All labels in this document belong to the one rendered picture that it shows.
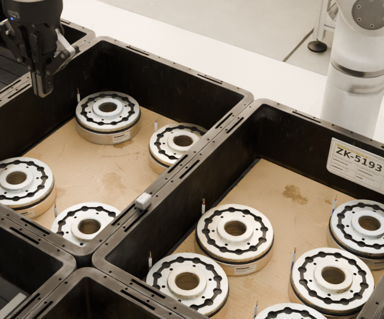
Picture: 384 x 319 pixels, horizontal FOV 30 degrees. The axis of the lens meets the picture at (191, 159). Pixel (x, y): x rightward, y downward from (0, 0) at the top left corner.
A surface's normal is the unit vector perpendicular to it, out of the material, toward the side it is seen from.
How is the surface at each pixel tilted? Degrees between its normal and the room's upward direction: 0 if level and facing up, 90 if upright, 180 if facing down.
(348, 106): 88
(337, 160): 90
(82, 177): 0
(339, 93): 89
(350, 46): 19
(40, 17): 90
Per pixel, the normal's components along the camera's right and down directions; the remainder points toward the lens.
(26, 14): 0.00, 0.65
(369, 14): -0.26, 0.59
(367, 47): -0.02, -0.50
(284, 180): 0.03, -0.76
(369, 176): -0.55, 0.52
